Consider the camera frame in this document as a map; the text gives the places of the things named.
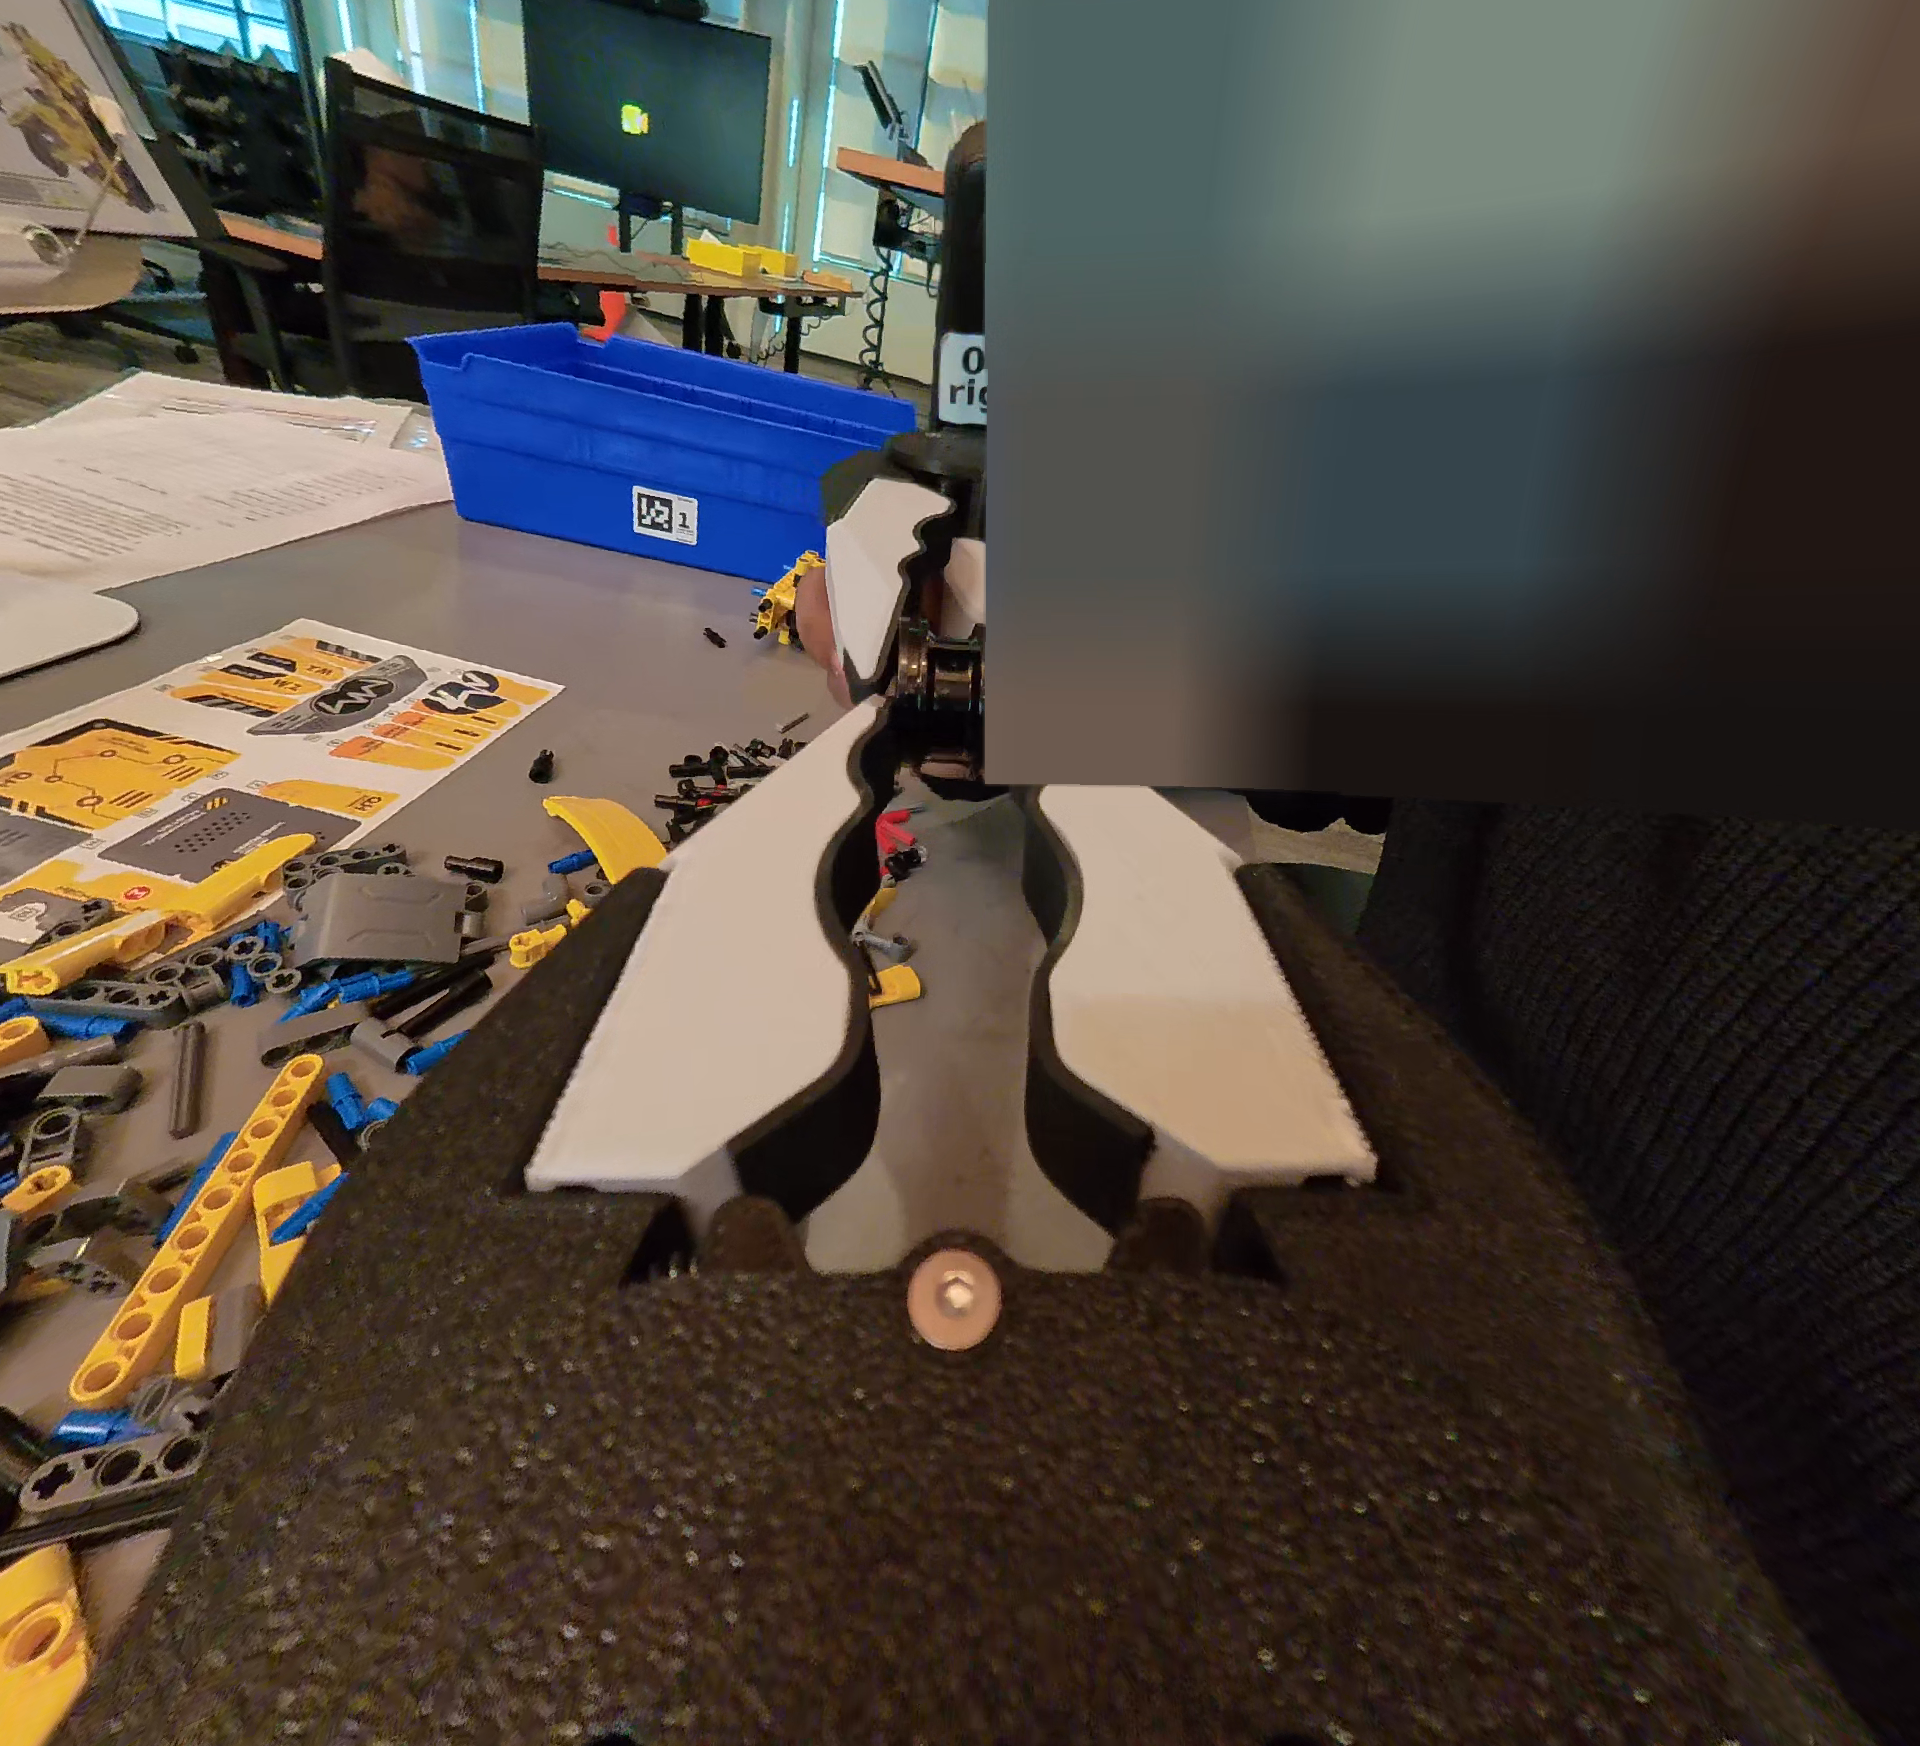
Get brown background desk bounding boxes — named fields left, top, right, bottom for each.
left=217, top=208, right=864, bottom=307

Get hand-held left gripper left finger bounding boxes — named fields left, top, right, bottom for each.
left=523, top=701, right=899, bottom=1229

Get person's right hand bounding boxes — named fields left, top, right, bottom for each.
left=790, top=566, right=849, bottom=704

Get yellow assembled toy block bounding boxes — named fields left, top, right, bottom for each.
left=751, top=549, right=830, bottom=649

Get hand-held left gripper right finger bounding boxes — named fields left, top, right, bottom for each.
left=1027, top=782, right=1382, bottom=1192

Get black computer monitor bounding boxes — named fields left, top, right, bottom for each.
left=522, top=0, right=775, bottom=226

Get pile of toy building pieces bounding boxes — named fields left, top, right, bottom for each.
left=0, top=695, right=934, bottom=1746

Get white booklet stand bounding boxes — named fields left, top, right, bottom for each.
left=0, top=185, right=146, bottom=684

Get black toy wheel rim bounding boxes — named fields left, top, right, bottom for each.
left=893, top=628, right=989, bottom=788

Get white paper sheets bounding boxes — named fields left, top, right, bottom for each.
left=0, top=368, right=455, bottom=594

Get black mesh office chair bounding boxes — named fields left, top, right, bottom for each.
left=320, top=55, right=546, bottom=400

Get blue plastic bin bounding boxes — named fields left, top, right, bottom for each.
left=409, top=322, right=921, bottom=581

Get yellow grey sticker sheet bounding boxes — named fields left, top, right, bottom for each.
left=0, top=618, right=565, bottom=967

